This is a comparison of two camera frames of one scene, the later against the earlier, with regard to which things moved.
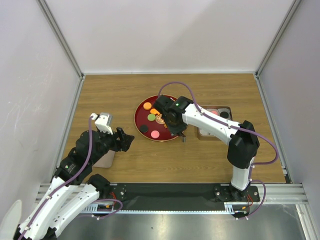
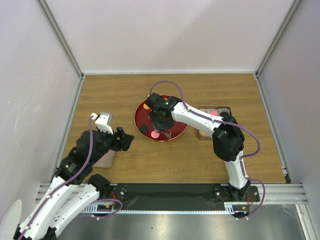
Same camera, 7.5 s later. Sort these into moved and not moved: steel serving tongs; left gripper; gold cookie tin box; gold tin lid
Moved: steel serving tongs
Not moved: gold cookie tin box; left gripper; gold tin lid
